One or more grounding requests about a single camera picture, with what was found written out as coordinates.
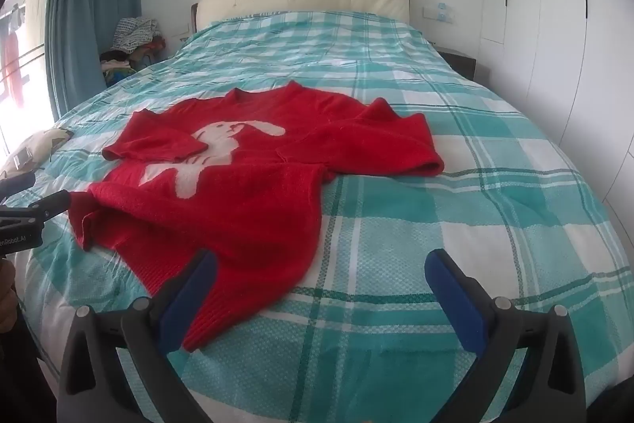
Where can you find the bed with teal plaid sheet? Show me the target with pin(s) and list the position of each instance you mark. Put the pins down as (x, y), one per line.
(396, 229)

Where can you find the white wardrobe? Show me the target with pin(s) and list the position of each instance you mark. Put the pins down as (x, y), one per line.
(545, 6)

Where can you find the white wall socket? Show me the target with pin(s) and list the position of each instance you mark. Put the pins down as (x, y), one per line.
(438, 12)

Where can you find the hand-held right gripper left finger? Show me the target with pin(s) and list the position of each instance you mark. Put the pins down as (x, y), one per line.
(190, 299)

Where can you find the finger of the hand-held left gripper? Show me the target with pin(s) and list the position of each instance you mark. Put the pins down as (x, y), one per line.
(52, 204)
(17, 185)

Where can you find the patterned beige pillow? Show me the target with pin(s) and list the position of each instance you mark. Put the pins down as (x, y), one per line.
(42, 143)

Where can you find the pile of clothes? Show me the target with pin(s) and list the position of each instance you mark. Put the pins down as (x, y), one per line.
(133, 31)

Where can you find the blue curtain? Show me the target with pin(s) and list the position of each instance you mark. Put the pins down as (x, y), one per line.
(89, 6)

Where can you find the dark nightstand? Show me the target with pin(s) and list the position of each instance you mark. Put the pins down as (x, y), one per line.
(458, 61)

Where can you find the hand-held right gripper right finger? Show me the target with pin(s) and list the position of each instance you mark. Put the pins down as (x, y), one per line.
(455, 299)

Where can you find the red sweater with white rabbit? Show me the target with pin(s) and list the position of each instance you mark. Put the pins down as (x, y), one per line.
(247, 205)

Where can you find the red hanging garment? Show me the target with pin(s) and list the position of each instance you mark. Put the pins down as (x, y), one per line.
(12, 66)

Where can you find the person's left hand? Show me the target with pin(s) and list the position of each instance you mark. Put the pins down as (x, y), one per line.
(6, 299)

